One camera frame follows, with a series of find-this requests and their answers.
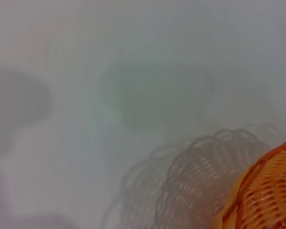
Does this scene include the white tablecloth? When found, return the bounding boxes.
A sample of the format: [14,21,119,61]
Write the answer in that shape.
[0,0,286,229]

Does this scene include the orange woven plastic basket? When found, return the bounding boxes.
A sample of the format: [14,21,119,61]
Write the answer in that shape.
[213,137,286,229]

